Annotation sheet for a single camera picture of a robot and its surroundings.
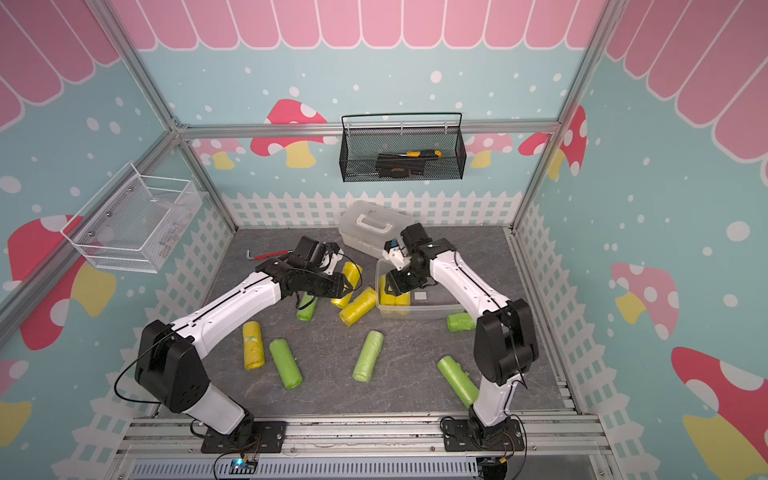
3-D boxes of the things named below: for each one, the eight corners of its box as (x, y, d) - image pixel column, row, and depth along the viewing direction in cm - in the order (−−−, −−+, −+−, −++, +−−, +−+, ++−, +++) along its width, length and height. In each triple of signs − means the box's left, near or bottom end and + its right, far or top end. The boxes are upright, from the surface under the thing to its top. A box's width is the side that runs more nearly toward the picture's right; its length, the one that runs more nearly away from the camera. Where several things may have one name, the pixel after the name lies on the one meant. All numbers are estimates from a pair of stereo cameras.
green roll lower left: (288, 392, 83) (285, 389, 80) (268, 348, 91) (265, 344, 88) (307, 380, 85) (304, 377, 82) (286, 338, 93) (283, 334, 90)
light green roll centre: (352, 378, 86) (351, 374, 83) (370, 333, 94) (369, 328, 91) (368, 383, 85) (367, 379, 82) (384, 338, 93) (384, 332, 91)
